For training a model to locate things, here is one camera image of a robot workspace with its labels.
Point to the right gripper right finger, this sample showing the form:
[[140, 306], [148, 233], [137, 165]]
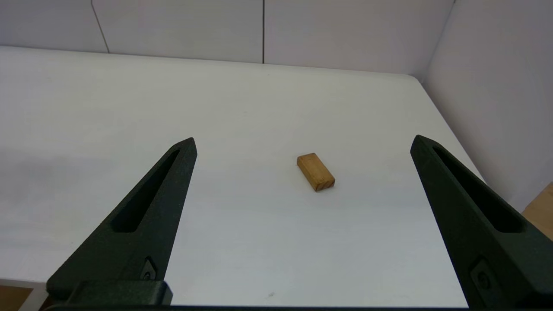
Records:
[[479, 224]]

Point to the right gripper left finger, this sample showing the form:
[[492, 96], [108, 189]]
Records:
[[138, 224]]

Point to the rectangular wooden building block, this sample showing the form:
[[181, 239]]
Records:
[[315, 170]]

